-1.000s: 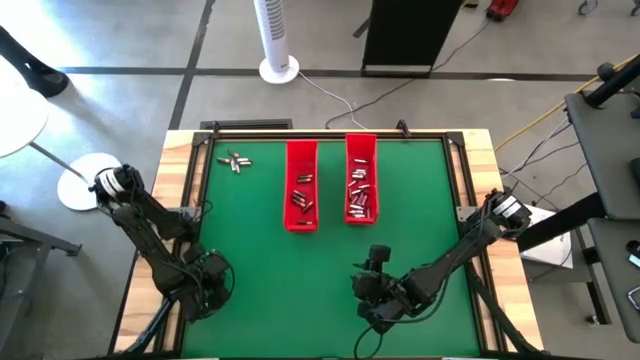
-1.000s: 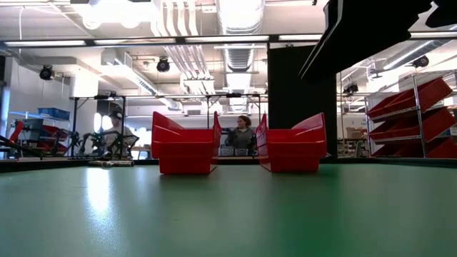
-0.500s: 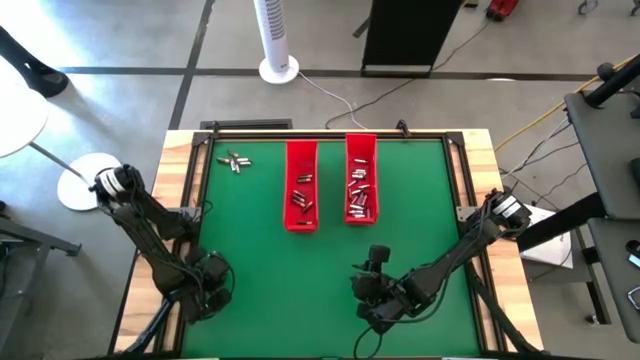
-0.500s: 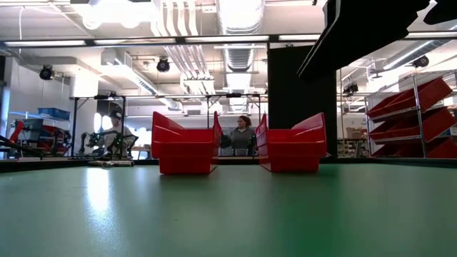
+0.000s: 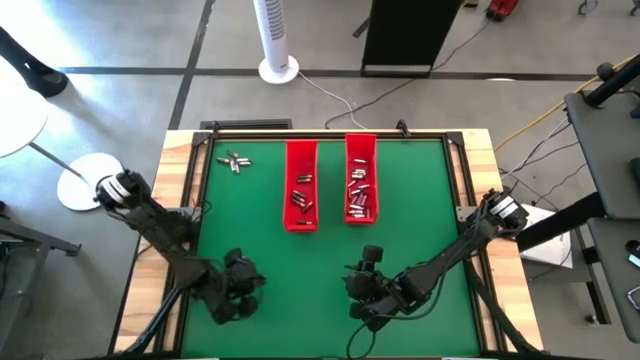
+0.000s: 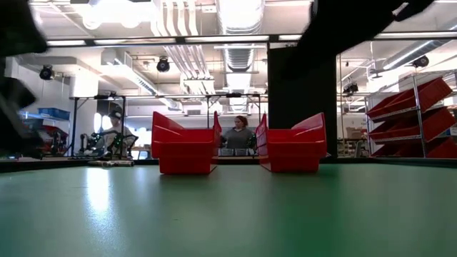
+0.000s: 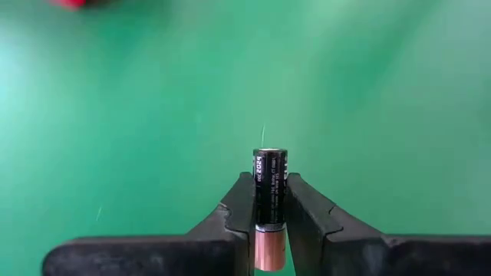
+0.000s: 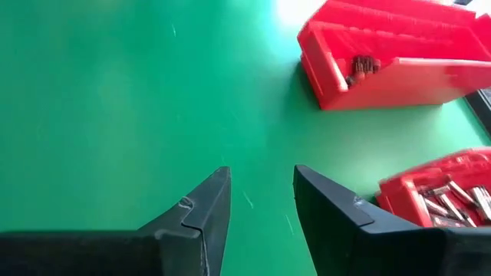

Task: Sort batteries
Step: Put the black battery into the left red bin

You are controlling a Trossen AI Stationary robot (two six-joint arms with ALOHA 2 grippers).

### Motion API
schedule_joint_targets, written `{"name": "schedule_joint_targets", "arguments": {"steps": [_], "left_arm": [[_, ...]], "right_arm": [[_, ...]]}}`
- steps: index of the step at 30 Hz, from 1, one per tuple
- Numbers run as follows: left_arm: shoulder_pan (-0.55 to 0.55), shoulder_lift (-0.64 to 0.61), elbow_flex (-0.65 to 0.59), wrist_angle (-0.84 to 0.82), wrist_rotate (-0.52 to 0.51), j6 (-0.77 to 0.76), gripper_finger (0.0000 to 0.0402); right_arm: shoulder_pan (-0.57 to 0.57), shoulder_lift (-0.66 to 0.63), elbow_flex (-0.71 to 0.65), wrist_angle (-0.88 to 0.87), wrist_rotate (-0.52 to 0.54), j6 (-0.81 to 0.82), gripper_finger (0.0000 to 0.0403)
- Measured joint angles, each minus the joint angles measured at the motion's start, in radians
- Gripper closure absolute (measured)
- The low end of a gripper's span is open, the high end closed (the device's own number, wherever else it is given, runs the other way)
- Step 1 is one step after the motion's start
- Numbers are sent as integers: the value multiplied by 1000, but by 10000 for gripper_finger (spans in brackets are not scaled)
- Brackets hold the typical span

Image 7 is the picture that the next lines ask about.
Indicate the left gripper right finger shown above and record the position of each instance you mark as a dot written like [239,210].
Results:
[318,237]

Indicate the red plastic bin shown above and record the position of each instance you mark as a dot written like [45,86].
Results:
[71,3]

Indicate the green table mat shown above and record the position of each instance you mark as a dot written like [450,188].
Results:
[115,115]

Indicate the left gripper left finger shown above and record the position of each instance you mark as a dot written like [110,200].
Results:
[239,211]

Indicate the black copper Duracell battery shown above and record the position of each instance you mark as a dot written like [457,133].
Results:
[270,184]

